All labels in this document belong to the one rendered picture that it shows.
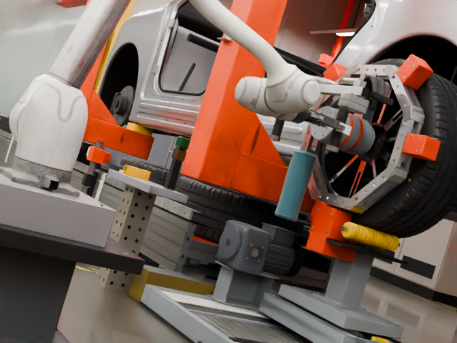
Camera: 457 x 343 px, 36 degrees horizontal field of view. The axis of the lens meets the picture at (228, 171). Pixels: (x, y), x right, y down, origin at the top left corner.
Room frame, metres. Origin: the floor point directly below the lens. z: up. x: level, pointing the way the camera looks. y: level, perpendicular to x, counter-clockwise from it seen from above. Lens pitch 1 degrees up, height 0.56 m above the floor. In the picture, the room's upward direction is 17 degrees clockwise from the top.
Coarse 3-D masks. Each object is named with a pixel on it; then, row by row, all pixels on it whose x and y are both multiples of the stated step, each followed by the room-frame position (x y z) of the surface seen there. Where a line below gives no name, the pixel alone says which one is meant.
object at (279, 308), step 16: (272, 304) 2.73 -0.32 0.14; (288, 304) 2.73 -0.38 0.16; (288, 320) 2.63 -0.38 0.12; (304, 320) 2.56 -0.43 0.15; (320, 320) 2.56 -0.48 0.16; (304, 336) 2.53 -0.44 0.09; (320, 336) 2.46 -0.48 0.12; (336, 336) 2.40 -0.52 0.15; (352, 336) 2.41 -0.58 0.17; (368, 336) 2.62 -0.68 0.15; (384, 336) 2.58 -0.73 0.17
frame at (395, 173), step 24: (360, 72) 2.62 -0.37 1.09; (384, 72) 2.50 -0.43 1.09; (336, 96) 2.77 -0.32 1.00; (408, 96) 2.39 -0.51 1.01; (408, 120) 2.35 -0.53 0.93; (312, 144) 2.81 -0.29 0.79; (408, 168) 2.37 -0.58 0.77; (312, 192) 2.67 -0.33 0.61; (360, 192) 2.45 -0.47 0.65; (384, 192) 2.42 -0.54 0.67
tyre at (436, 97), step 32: (384, 64) 2.64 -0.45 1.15; (416, 96) 2.47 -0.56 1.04; (448, 96) 2.44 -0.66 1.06; (448, 128) 2.38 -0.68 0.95; (320, 160) 2.81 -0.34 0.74; (416, 160) 2.39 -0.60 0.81; (448, 160) 2.38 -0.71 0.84; (416, 192) 2.37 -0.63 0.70; (448, 192) 2.43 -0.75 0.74; (384, 224) 2.49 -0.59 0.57; (416, 224) 2.51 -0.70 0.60
